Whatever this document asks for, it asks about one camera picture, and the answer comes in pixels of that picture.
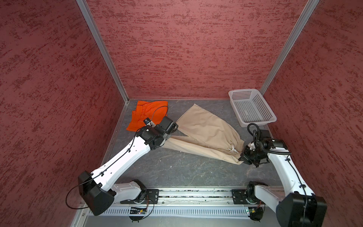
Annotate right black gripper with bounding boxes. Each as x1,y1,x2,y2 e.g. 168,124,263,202
238,145,268,166

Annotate orange shorts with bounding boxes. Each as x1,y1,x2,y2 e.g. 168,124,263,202
126,101,168,132

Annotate beige shorts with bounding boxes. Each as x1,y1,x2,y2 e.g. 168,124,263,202
163,104,244,165

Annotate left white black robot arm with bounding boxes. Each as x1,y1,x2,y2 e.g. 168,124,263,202
78,116,178,216

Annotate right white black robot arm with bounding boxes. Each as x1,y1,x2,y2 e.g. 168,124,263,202
239,124,327,227

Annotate white plastic laundry basket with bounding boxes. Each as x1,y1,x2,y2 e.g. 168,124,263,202
228,89,277,128

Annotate right small circuit board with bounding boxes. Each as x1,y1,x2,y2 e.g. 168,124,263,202
249,207,262,216

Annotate small circuit board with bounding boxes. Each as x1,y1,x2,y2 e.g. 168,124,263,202
130,207,147,215
249,207,262,216

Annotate left small circuit board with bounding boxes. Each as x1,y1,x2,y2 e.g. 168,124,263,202
130,207,147,215

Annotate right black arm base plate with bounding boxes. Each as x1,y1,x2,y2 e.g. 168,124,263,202
231,189,265,205

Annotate aluminium front rail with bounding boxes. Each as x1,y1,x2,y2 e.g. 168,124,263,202
80,187,311,206

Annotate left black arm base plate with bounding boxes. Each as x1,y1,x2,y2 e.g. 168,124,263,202
120,189,160,205

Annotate white slotted cable duct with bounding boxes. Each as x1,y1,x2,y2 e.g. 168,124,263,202
102,206,250,218

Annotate left aluminium corner post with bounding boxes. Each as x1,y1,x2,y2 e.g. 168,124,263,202
76,0,130,103

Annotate aluminium corner post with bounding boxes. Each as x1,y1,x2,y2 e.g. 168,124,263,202
260,0,319,95
76,0,130,103

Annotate right aluminium corner post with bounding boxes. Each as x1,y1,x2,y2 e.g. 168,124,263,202
260,0,319,95

